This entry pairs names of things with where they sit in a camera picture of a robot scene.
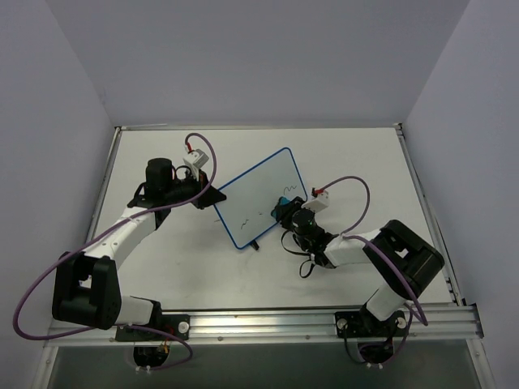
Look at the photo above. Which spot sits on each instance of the aluminium front rail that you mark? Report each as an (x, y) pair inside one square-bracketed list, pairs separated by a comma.
[(318, 325)]

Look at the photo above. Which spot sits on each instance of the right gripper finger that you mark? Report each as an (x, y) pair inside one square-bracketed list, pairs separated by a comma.
[(296, 204), (280, 213)]

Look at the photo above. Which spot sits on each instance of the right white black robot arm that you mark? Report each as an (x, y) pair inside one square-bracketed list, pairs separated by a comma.
[(406, 262)]

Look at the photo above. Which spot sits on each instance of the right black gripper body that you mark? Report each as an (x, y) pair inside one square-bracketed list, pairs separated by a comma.
[(287, 211)]

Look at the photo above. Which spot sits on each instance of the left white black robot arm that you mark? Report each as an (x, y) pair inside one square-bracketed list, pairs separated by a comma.
[(87, 290)]

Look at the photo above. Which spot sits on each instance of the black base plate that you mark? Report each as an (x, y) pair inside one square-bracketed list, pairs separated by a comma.
[(363, 325), (173, 324)]

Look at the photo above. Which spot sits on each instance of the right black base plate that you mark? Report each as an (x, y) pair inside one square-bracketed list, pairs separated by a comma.
[(363, 325)]

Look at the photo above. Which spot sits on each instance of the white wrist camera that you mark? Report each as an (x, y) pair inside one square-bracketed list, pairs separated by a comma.
[(319, 200), (194, 161)]

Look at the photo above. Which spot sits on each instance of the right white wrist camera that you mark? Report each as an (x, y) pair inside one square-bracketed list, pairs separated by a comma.
[(319, 200)]

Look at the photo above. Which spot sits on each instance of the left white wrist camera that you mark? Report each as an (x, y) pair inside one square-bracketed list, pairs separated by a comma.
[(194, 161)]

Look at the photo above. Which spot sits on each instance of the blue bone-shaped eraser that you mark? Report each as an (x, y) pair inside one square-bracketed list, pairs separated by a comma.
[(283, 200)]

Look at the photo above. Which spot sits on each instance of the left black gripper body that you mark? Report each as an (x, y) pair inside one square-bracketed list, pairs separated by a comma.
[(203, 190)]

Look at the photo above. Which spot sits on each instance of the blue framed whiteboard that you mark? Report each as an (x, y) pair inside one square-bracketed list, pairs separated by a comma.
[(253, 195)]

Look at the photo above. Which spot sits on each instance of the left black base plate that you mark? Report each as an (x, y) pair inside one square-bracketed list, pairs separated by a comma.
[(173, 324)]

